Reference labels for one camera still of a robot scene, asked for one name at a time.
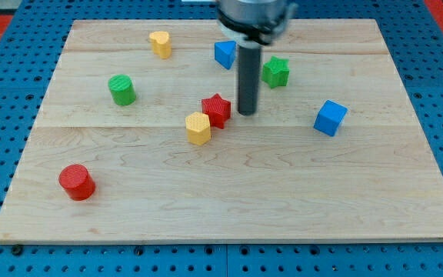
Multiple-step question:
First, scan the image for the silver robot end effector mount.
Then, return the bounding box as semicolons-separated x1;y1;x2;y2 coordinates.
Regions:
216;0;298;45

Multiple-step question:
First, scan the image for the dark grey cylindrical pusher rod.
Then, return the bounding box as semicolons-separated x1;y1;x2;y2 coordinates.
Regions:
237;46;261;116

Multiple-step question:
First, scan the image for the red star block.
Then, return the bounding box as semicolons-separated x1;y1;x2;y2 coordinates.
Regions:
202;93;231;129

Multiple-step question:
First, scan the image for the green star block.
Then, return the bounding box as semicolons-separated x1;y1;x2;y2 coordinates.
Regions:
261;56;290;88

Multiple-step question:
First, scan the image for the blue triangle block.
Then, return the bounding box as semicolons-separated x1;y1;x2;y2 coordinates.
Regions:
214;41;236;70

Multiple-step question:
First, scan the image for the yellow hexagon block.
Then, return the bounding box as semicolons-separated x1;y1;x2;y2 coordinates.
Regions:
185;112;212;145

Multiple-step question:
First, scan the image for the yellow heart block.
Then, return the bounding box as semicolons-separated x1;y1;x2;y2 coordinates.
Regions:
149;31;172;59

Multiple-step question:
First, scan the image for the blue cube block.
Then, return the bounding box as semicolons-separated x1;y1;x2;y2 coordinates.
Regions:
313;99;348;137

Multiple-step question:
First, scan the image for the green cylinder block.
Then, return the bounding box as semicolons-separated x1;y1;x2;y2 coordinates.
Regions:
108;75;136;105

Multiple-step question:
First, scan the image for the light wooden board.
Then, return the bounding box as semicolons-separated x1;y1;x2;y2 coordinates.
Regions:
0;19;443;245

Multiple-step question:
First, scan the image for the red cylinder block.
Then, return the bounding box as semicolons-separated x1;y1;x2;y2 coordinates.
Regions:
58;164;95;201

